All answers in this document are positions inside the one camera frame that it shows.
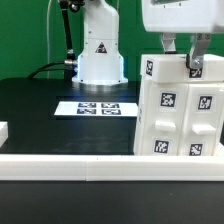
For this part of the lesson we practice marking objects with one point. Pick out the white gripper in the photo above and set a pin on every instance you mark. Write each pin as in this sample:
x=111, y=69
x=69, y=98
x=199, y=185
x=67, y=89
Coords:
x=185, y=16

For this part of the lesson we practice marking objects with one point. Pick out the white cabinet top block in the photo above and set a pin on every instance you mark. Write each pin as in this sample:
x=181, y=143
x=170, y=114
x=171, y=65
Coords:
x=171, y=68

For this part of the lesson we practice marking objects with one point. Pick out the white cabinet door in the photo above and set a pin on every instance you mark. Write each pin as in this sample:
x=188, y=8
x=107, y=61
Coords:
x=202, y=124
x=163, y=119

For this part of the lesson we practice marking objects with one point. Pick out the white cabinet body box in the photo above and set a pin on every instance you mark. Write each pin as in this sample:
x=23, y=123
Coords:
x=141, y=118

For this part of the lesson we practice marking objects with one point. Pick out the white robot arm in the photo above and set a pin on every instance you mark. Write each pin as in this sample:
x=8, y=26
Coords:
x=100, y=62

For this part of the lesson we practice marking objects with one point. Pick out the white base marker plate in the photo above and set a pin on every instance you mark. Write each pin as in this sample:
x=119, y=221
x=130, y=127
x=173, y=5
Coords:
x=110, y=109

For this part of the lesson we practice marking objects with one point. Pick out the white U-shaped fence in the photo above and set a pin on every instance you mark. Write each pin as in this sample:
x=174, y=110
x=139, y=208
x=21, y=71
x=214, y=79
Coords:
x=111, y=168

